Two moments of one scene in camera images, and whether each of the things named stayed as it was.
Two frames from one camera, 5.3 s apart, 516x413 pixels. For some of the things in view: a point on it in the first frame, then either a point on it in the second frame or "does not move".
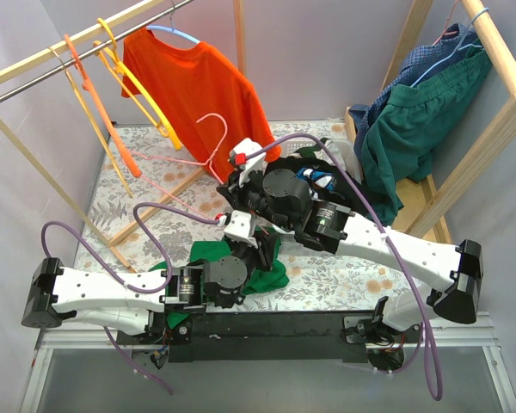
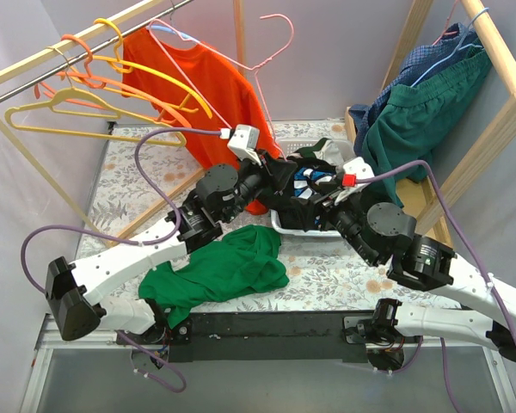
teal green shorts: [415, 115] does not move
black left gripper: [266, 248] to [269, 173]
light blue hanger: [183, 34] does not move
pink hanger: [210, 163] to [253, 69]
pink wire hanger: [447, 32] does not move
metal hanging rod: [85, 55] does not move
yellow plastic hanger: [95, 124] to [70, 113]
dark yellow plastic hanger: [125, 69] to [123, 66]
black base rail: [270, 336] does not move
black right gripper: [235, 192] to [327, 203]
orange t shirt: [209, 107] does not move
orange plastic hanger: [101, 110] to [125, 90]
